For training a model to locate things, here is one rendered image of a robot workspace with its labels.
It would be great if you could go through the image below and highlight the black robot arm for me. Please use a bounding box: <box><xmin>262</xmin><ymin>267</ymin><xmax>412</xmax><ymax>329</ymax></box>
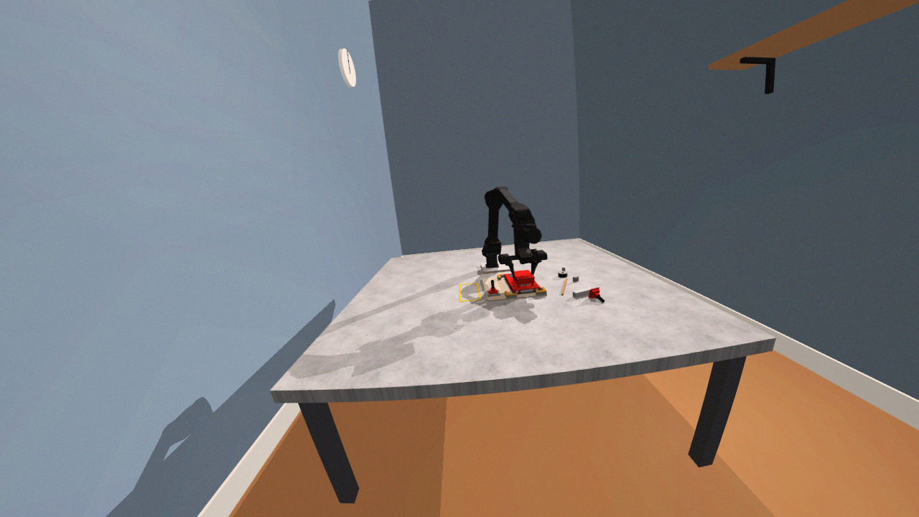
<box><xmin>482</xmin><ymin>186</ymin><xmax>541</xmax><ymax>269</ymax></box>

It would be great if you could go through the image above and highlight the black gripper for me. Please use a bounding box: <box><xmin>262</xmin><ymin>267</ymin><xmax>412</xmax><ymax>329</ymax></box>
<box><xmin>498</xmin><ymin>241</ymin><xmax>547</xmax><ymax>278</ymax></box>

